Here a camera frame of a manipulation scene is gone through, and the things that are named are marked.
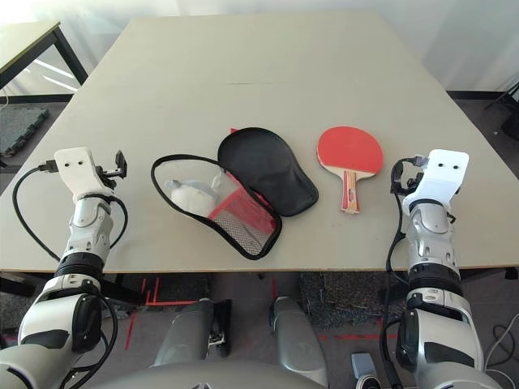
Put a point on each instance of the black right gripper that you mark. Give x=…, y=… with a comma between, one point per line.
x=411, y=182

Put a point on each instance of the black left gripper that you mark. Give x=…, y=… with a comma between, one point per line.
x=107, y=174

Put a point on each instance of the red ping-pong paddle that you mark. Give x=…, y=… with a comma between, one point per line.
x=348, y=150

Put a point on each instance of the black red paddle case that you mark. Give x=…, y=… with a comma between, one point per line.
x=267, y=170

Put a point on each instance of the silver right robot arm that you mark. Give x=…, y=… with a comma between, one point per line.
x=430, y=243

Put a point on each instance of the grey foam floor mat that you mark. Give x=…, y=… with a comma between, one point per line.
x=20, y=129

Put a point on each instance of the black stand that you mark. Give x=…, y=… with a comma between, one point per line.
x=511, y=125

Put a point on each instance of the dark speckled carpet tile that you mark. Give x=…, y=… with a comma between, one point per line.
x=344, y=296

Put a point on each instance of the silver left robot leg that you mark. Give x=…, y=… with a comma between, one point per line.
x=182, y=336

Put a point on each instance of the silver robot leg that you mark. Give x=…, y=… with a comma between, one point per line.
x=182, y=336
x=296, y=340

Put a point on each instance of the grey blue foot pedal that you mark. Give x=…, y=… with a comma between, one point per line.
x=365, y=364

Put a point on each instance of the silver right robot leg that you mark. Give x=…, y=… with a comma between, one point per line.
x=296, y=340

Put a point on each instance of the round black white object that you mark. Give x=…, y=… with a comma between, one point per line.
x=370, y=384

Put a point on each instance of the grey robot torso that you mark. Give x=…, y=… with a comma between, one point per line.
x=202, y=379

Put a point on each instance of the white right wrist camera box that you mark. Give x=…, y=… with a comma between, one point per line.
x=442, y=174

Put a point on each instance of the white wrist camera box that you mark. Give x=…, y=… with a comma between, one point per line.
x=442, y=174
x=77, y=170

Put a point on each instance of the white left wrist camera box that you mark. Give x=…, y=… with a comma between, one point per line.
x=77, y=170

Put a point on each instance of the side table with black frame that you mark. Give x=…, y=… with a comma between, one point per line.
x=69, y=54

